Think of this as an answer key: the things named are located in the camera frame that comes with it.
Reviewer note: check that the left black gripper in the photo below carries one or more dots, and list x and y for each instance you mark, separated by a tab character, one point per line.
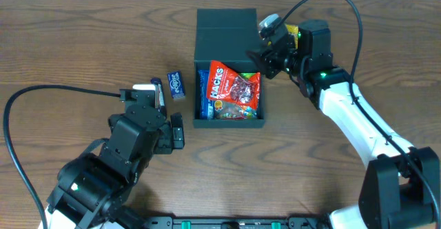
160	110

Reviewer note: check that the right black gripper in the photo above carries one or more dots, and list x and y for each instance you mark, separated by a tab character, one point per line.
267	63

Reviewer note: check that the red Hacks candy bag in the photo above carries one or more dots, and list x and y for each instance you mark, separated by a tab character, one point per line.
225	84

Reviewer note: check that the long blue snack bar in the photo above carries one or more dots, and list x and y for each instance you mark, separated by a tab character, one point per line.
207	106

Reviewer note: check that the Haribo gummy worms bag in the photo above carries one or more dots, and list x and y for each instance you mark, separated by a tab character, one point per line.
237	111

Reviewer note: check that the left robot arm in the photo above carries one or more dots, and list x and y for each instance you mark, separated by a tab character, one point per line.
91	190

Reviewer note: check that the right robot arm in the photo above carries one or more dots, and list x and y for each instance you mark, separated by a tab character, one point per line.
402	183

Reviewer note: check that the blue Eclipse gum pack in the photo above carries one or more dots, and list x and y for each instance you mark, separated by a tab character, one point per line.
176	84

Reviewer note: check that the dark green open box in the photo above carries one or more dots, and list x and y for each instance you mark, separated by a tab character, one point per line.
226	35

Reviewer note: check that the yellow candy bag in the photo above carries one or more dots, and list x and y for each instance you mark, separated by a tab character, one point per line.
284	36

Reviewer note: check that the dark blue chocolate bar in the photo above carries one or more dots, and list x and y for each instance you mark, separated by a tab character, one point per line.
162	107

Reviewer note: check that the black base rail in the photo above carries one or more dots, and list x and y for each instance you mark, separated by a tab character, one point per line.
301	222

